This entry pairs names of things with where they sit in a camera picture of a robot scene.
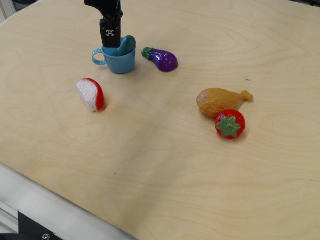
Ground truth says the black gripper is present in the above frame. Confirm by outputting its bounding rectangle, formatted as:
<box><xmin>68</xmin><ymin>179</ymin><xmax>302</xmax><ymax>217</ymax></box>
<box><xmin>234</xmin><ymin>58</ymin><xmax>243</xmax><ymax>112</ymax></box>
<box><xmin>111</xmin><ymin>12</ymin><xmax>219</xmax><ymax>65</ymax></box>
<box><xmin>84</xmin><ymin>0</ymin><xmax>123</xmax><ymax>48</ymax></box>

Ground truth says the teal toy cucumber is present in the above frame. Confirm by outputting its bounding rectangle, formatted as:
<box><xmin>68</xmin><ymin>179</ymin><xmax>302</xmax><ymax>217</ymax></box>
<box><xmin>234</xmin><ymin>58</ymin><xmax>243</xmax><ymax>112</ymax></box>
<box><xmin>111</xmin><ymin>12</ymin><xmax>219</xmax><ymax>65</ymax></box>
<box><xmin>111</xmin><ymin>35</ymin><xmax>136</xmax><ymax>57</ymax></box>

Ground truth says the blue plastic cup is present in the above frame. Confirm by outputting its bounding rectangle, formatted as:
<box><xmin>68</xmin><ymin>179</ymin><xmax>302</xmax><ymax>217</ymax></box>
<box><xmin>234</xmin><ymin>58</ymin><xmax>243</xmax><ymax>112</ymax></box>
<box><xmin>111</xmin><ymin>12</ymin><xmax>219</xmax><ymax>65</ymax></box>
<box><xmin>92</xmin><ymin>46</ymin><xmax>136</xmax><ymax>74</ymax></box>

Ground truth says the purple toy eggplant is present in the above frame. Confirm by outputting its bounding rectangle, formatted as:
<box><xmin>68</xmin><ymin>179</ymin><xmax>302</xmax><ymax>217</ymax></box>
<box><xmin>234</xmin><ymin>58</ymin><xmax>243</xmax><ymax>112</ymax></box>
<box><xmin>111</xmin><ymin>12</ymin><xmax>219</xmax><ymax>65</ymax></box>
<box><xmin>141</xmin><ymin>47</ymin><xmax>179</xmax><ymax>73</ymax></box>

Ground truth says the red white sushi toy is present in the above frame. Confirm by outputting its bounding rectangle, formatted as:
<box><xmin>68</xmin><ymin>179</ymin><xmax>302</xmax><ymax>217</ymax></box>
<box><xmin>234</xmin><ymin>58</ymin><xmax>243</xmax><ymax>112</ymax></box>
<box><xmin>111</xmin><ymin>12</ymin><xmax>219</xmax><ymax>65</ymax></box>
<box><xmin>76</xmin><ymin>78</ymin><xmax>105</xmax><ymax>112</ymax></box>

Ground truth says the orange toy chicken drumstick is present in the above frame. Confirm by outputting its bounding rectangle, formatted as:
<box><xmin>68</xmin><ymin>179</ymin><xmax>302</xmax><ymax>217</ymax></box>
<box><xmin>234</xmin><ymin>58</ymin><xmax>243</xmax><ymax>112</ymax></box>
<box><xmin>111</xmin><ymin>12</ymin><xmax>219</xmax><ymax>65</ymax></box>
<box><xmin>196</xmin><ymin>88</ymin><xmax>254</xmax><ymax>118</ymax></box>

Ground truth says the red toy strawberry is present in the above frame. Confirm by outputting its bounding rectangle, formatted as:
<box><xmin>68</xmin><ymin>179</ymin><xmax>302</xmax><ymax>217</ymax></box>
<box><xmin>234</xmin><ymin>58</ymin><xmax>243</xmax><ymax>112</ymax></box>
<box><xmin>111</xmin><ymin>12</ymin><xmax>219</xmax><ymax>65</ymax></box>
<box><xmin>215</xmin><ymin>109</ymin><xmax>246</xmax><ymax>139</ymax></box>

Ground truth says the black metal bracket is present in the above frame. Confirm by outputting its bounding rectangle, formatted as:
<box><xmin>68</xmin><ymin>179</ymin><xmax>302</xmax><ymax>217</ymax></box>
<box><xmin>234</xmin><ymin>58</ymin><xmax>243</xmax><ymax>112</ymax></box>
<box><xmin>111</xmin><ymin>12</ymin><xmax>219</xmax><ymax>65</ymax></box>
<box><xmin>18</xmin><ymin>211</ymin><xmax>62</xmax><ymax>240</ymax></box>

